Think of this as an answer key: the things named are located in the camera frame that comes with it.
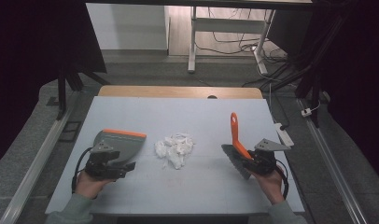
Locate white wall panel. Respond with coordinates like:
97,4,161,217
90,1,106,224
85,3,171,51

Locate grey dustpan with orange edge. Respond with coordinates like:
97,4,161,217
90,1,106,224
92,128,147,166

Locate black floor plate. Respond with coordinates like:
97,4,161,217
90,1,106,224
58,120,83,144

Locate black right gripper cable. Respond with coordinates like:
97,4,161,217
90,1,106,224
273,158,290,201

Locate tangle of black floor cables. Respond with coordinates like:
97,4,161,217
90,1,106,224
195,7,289,64

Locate white desk frame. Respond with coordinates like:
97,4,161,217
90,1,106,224
187,6,276,76

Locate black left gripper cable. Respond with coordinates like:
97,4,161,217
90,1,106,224
71,147,94,194

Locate person's right hand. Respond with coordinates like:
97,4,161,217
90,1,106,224
248,166,287,205

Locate black metal stand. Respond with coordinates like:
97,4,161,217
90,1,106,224
55,60,111,121
261,0,357,129

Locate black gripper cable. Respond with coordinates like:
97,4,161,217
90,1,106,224
273,158,290,201
71,147,94,194

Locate person's left hand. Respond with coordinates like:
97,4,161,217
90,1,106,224
74,170,115,200

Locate grey brush with orange handle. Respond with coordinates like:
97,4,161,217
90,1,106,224
220,111,257,181

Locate aluminium floor rail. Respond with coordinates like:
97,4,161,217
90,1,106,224
297,98,370,224
0,90,82,224

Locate dark curtain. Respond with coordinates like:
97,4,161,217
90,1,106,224
0,0,108,167
298,0,379,188

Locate white power strip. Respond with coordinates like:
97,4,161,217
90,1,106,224
274,122,295,147

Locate wooden table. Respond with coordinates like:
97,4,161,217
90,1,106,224
97,85,264,100

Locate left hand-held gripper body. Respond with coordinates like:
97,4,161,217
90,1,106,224
84,139,130,181

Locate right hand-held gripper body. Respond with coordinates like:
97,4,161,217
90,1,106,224
246,137,292,175

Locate black power strip cable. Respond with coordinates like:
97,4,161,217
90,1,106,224
269,82,292,131

